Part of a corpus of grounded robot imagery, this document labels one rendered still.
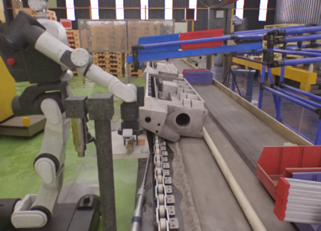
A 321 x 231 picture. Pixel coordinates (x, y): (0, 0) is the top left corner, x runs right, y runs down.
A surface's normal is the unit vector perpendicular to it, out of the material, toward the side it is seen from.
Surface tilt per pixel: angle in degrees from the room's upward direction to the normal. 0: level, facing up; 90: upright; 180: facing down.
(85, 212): 0
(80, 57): 80
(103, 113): 90
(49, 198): 90
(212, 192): 0
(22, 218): 90
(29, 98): 90
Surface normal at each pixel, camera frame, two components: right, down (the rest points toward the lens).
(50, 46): 0.15, 0.09
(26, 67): 0.13, 0.44
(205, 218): 0.00, -0.96
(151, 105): 0.16, -0.59
